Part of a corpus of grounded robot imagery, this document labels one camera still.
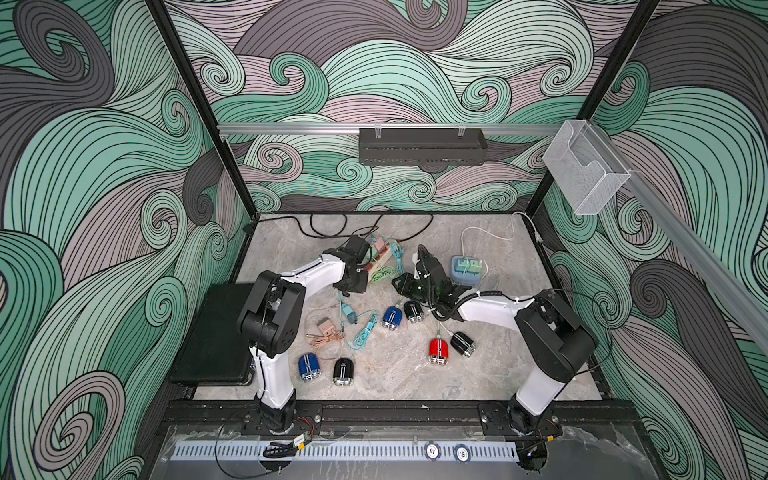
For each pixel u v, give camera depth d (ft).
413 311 2.95
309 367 2.60
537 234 3.85
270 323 1.62
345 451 2.29
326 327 2.86
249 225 3.89
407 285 2.63
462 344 2.73
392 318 2.88
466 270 3.25
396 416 2.45
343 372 2.55
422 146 3.17
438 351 2.67
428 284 2.29
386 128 3.01
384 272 3.30
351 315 2.88
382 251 3.39
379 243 3.33
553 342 1.50
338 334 2.81
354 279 2.61
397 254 3.36
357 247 2.55
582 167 2.61
